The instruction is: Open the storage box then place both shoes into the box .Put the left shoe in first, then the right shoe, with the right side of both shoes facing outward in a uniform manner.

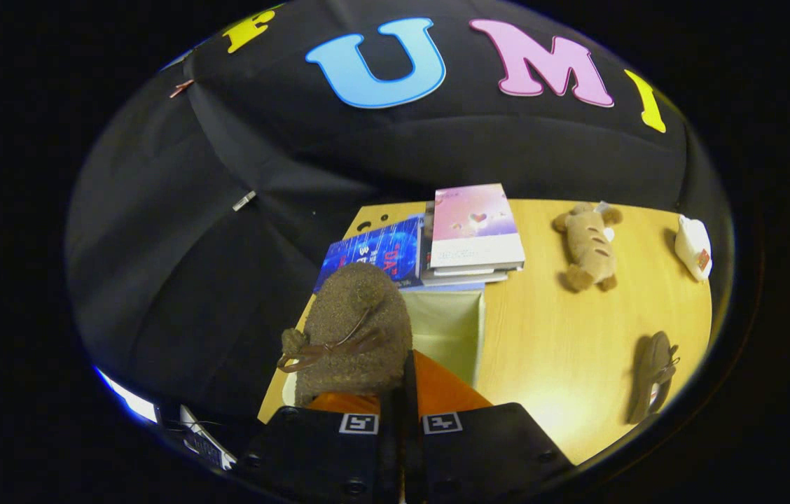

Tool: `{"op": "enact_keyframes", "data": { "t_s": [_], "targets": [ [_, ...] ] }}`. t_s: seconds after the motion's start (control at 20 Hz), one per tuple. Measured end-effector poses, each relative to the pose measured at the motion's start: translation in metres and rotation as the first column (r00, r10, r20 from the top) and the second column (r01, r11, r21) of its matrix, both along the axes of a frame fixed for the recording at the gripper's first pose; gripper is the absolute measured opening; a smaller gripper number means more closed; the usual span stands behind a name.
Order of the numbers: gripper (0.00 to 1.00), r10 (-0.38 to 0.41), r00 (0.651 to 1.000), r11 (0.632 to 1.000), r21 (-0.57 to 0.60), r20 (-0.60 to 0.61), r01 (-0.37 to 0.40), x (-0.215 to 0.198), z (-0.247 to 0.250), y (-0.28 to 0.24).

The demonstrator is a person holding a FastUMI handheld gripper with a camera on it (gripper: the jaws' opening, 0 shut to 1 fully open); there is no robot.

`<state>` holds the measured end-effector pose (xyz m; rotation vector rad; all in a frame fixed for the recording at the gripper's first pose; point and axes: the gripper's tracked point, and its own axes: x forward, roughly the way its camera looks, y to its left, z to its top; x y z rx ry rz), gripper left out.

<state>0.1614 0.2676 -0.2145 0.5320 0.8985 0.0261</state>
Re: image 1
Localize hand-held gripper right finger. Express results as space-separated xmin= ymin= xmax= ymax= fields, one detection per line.
xmin=402 ymin=349 xmax=575 ymax=504

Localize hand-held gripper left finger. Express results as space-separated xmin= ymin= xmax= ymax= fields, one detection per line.
xmin=234 ymin=388 xmax=401 ymax=504

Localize pale green fabric storage box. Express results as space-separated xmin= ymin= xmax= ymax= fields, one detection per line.
xmin=282 ymin=288 xmax=487 ymax=408

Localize brown fuzzy shoe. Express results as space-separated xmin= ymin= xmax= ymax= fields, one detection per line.
xmin=277 ymin=262 xmax=414 ymax=407
xmin=627 ymin=330 xmax=680 ymax=425

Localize white desk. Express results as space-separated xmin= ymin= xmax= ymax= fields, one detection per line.
xmin=178 ymin=405 xmax=237 ymax=471

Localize white book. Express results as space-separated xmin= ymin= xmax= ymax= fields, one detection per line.
xmin=421 ymin=265 xmax=523 ymax=288

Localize computer monitor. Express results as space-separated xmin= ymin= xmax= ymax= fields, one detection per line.
xmin=96 ymin=366 xmax=159 ymax=426

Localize blue cover book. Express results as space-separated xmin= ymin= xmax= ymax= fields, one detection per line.
xmin=314 ymin=213 xmax=428 ymax=292

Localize black backdrop cloth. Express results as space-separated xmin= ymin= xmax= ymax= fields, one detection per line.
xmin=66 ymin=0 xmax=732 ymax=424

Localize pink cover book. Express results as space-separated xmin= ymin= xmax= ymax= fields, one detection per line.
xmin=429 ymin=183 xmax=527 ymax=271

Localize tan bread plush toy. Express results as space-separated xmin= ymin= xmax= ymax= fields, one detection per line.
xmin=552 ymin=202 xmax=624 ymax=294

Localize white plush toy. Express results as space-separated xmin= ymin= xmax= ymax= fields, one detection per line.
xmin=673 ymin=214 xmax=714 ymax=283

